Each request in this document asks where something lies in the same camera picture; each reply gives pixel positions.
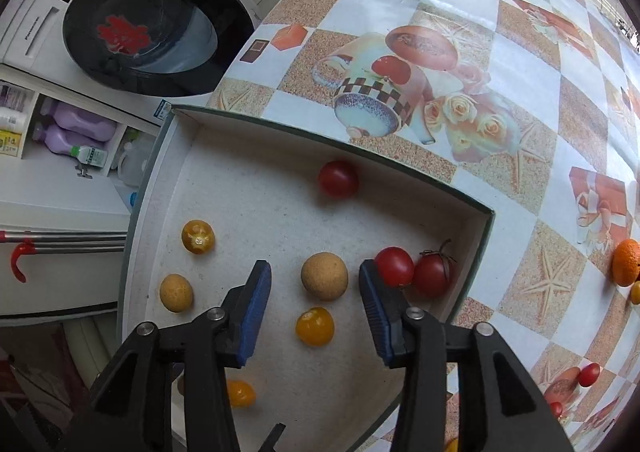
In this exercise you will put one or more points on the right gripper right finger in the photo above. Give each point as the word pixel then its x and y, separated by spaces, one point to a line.
pixel 500 406

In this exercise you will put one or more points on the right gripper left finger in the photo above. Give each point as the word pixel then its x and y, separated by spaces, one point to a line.
pixel 129 405

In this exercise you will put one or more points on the red tomato with stem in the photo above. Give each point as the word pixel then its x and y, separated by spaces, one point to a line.
pixel 434 272

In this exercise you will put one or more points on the red cherry tomato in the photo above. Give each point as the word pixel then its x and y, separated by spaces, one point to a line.
pixel 395 267
pixel 589 374

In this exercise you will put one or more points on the yellow cherry tomato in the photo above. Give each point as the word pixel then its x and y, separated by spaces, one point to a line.
pixel 315 327

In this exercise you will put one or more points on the yellow tomato in tray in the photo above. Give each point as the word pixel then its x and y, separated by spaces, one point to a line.
pixel 198 237

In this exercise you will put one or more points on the small orange mandarin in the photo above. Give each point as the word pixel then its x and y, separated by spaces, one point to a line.
pixel 625 262

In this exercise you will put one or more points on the white tray green rim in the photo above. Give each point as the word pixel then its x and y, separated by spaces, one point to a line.
pixel 255 183

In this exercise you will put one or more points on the red tomato in tray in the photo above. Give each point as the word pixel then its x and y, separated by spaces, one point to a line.
pixel 339 179

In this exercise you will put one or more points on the purple detergent bottle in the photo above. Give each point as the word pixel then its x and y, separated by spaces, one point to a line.
pixel 79 121

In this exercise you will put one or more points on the white washing machine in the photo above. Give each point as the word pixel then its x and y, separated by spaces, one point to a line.
pixel 139 56

